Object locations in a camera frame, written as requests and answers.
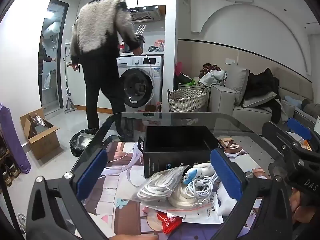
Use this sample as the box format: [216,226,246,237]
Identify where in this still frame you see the grey sofa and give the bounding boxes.
[209,65,317,127]

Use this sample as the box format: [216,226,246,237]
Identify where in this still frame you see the white router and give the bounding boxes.
[134,24,147,36]

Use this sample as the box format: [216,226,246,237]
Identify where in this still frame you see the grey cushion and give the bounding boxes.
[242,91,278,109]
[226,64,250,105]

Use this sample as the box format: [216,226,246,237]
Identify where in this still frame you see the red packet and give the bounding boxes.
[156,210,183,234]

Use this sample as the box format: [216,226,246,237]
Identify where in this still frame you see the printed mat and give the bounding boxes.
[82,136,273,240]

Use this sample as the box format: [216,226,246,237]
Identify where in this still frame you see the white wicker basket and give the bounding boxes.
[167,87,209,113]

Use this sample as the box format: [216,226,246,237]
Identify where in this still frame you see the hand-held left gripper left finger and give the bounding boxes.
[25,149,110,240]

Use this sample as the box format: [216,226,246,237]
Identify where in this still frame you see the white printed packet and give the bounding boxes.
[184,192,224,224]

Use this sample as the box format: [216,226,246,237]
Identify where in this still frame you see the white water heater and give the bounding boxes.
[44,21,62,43]

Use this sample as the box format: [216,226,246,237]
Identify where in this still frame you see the plaid garment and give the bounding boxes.
[199,63,223,79]

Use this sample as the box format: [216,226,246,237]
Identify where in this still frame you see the white charging cable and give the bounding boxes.
[184,175,220,200]

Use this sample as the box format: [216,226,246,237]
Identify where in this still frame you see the cardboard box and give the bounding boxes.
[20,109,60,160]

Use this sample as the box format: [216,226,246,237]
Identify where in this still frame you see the white garment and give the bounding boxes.
[199,69,228,87]

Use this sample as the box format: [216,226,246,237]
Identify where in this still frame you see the range hood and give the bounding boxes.
[127,5,162,23]

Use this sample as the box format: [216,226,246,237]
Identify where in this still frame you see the mop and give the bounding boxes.
[64,46,77,114]

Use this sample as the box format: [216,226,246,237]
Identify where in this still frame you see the person's right hand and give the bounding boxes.
[289,189,307,222]

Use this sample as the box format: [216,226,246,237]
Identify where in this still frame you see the black trash bin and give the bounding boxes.
[69,128,100,157]

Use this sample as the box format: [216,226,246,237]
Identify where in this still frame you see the bag of white cable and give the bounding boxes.
[137,165,192,203]

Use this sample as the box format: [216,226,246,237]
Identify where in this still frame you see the green bag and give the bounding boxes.
[178,74,196,85]

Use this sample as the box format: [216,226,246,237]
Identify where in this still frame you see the black jacket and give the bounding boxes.
[244,67,282,124]

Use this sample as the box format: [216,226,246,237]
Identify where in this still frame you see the black box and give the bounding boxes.
[143,126,224,178]

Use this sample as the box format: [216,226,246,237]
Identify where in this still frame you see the white washing machine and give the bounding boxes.
[116,54,164,113]

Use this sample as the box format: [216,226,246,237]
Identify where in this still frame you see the clear zip bag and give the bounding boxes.
[142,202,213,219]

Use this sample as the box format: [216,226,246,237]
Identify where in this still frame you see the shoe rack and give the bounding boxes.
[0,135,21,193]

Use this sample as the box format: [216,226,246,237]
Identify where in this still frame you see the rolled white belt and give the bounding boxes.
[167,185,200,209]

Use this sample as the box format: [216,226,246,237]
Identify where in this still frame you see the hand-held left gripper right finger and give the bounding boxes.
[209,149,293,240]

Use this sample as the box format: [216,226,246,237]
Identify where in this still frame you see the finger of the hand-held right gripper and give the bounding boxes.
[261,117,320,157]

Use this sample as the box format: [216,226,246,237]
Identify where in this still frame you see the white foam sheet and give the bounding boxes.
[216,180,238,217]

